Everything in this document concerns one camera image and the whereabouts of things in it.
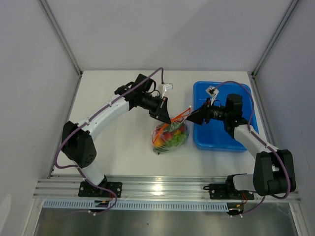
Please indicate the left aluminium frame post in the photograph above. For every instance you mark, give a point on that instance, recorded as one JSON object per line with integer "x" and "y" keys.
{"x": 60, "y": 35}

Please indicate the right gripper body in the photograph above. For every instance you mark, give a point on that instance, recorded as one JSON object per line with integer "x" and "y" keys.
{"x": 208, "y": 111}

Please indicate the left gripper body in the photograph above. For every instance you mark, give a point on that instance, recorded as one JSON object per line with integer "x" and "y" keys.
{"x": 155, "y": 106}

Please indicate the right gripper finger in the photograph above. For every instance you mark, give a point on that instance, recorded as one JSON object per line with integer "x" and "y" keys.
{"x": 196, "y": 118}
{"x": 199, "y": 110}

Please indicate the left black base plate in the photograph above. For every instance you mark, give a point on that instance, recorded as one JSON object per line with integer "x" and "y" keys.
{"x": 108, "y": 189}

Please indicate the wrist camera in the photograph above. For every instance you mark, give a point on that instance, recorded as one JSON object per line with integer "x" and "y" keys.
{"x": 212, "y": 92}
{"x": 164, "y": 88}

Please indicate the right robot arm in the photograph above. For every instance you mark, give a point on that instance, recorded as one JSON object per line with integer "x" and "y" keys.
{"x": 273, "y": 173}

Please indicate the yellow orange mango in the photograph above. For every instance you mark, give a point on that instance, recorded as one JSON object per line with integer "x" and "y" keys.
{"x": 159, "y": 143}

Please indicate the white slotted cable duct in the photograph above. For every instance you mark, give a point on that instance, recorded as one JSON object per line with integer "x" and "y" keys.
{"x": 136, "y": 205}

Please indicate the red cherry bunch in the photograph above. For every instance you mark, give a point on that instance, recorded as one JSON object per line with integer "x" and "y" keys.
{"x": 174, "y": 128}

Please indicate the aluminium mounting rail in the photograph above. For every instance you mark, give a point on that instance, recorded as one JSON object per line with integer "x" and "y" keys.
{"x": 139, "y": 188}

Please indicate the blue plastic bin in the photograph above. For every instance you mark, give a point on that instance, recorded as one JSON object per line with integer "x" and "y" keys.
{"x": 212, "y": 136}

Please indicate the aluminium frame post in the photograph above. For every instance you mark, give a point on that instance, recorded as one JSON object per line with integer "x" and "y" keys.
{"x": 288, "y": 14}
{"x": 60, "y": 35}

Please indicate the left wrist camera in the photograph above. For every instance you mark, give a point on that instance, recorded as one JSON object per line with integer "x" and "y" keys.
{"x": 164, "y": 88}

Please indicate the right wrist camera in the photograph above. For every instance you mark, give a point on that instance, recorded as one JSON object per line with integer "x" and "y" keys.
{"x": 212, "y": 92}

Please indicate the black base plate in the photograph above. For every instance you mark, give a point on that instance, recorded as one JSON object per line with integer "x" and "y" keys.
{"x": 108, "y": 189}
{"x": 219, "y": 191}

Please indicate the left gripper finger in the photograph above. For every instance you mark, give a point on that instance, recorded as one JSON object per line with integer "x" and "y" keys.
{"x": 159, "y": 118}
{"x": 163, "y": 112}

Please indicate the clear zip bag orange zipper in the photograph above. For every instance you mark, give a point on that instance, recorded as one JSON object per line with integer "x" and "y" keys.
{"x": 156, "y": 133}

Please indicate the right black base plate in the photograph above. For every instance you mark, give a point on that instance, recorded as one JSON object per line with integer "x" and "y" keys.
{"x": 219, "y": 191}

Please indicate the right aluminium frame post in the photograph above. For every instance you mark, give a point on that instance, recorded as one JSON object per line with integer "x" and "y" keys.
{"x": 288, "y": 14}

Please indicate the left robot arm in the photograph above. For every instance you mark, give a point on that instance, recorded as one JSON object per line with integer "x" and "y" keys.
{"x": 78, "y": 138}

